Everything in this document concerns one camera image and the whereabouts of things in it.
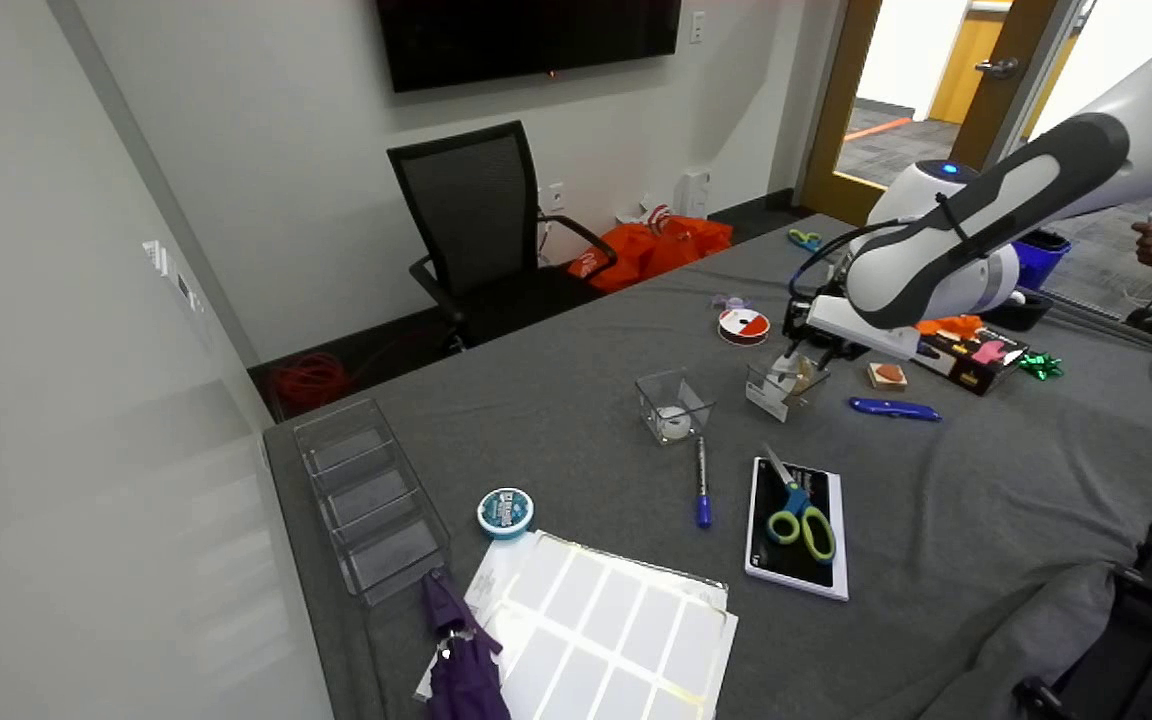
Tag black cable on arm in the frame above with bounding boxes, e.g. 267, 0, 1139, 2
783, 190, 977, 306

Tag white wall outlet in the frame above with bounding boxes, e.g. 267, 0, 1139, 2
677, 163, 718, 221

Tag red cord coil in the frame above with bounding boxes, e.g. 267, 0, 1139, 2
262, 348, 358, 421

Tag black tape dispenser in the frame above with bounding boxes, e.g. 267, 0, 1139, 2
984, 283, 1054, 340

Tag black wall television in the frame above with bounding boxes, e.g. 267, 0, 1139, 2
370, 0, 684, 97

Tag orange gift bow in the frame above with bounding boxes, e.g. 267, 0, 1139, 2
917, 313, 994, 348

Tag white wall thermostat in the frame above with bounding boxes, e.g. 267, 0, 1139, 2
138, 232, 200, 314

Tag green blue handled scissors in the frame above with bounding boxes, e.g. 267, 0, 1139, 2
779, 223, 831, 258

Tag purple cloth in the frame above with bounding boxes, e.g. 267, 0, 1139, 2
410, 568, 516, 720

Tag green blue scissors on notebook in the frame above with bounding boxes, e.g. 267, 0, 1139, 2
757, 450, 840, 562

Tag black mesh office chair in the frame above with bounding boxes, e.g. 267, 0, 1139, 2
384, 116, 622, 357

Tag green gift bow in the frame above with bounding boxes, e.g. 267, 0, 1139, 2
1010, 342, 1068, 387

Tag black box with colourful print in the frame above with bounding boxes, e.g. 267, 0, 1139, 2
909, 314, 1027, 399

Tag blue pen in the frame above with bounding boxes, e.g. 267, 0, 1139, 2
687, 427, 718, 535

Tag small orange tan box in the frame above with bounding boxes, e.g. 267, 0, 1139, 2
863, 357, 917, 397

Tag white label sheets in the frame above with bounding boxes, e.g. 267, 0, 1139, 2
458, 523, 744, 720

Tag wooden door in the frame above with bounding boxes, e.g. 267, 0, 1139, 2
794, 0, 1091, 229

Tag red white round roll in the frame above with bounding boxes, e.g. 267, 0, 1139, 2
717, 301, 779, 348

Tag teal white tape roll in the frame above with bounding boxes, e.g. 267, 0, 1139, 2
471, 480, 539, 543

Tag black notebook with white edge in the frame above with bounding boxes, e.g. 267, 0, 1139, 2
735, 447, 857, 604

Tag grey tablecloth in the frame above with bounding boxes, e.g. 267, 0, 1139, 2
260, 208, 1152, 720

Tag blue bin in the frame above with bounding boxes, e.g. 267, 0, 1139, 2
1010, 223, 1077, 290

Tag clear plastic tray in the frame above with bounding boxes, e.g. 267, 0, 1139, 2
332, 517, 447, 611
290, 408, 396, 486
311, 458, 423, 546

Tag orange bag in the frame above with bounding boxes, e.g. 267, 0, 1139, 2
564, 208, 739, 301

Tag black chair beside table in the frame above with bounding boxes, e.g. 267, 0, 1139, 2
1010, 434, 1152, 720

